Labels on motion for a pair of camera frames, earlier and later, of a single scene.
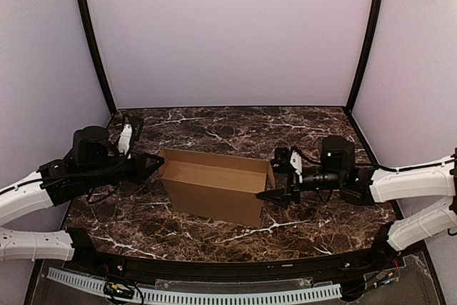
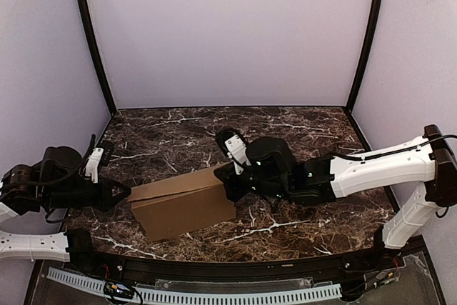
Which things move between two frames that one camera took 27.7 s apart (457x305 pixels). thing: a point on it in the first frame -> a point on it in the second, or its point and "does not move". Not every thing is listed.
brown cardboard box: x=216 y=186 -> x=182 y=203
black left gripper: x=133 y=166 -> x=103 y=195
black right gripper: x=292 y=188 -> x=230 y=183
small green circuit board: x=111 y=288 does not move
